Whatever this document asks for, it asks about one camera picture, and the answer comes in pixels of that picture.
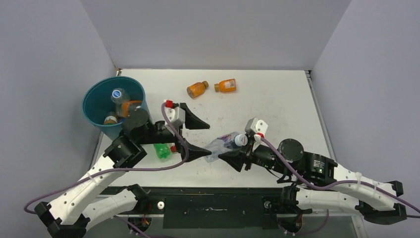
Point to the orange bottle with barcode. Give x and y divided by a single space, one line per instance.
226 86

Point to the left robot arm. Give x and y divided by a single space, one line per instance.
77 209

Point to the small orange juice bottle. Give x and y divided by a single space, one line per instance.
197 89

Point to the clear bottle blue cap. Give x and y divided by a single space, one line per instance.
119 96

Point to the large orange label bottle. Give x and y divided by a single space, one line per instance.
123 110

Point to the red cap small bottle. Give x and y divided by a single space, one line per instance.
173 148

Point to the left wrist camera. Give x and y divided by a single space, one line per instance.
176 116

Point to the teal plastic bin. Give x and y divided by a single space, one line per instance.
97 102

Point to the orange label tea bottle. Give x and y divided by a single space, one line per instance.
111 118

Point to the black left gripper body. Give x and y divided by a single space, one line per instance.
161 135

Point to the green plastic bottle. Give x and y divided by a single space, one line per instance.
162 150

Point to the crushed clear water bottle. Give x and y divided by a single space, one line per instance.
223 144

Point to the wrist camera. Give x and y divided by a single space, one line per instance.
257 127
176 116

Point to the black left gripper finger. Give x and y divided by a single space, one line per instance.
192 122
190 152

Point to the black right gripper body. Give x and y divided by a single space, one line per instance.
262 154

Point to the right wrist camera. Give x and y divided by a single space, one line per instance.
257 127

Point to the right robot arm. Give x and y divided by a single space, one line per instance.
313 181

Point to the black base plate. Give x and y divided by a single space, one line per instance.
220 208

